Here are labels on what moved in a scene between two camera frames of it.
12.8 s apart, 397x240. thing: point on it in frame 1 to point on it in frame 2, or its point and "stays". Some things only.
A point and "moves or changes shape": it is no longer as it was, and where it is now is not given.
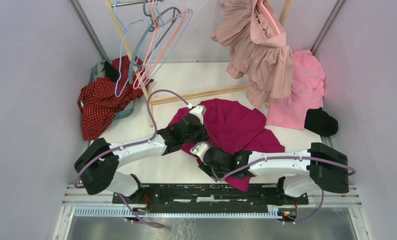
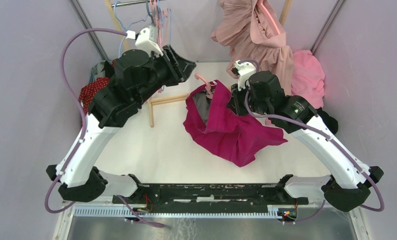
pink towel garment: (307, 93) stays
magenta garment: (230, 126) moves or changes shape
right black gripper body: (208, 170) to (241, 108)
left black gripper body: (198, 134) to (163, 72)
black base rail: (188, 195) stays
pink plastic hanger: (268, 16) stays
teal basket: (97, 72) stays
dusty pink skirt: (252, 31) stays
